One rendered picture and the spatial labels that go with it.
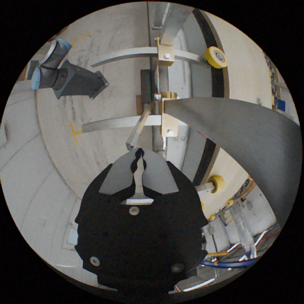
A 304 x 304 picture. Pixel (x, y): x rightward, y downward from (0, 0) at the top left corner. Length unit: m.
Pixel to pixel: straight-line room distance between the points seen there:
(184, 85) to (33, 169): 2.90
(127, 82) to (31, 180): 2.74
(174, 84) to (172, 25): 0.36
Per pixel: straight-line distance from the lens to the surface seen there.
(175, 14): 0.26
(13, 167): 2.60
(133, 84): 1.16
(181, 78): 0.56
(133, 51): 0.35
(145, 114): 0.15
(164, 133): 0.26
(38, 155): 2.75
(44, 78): 0.75
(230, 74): 0.39
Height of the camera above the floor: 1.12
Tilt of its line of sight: 59 degrees down
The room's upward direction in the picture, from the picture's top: 174 degrees clockwise
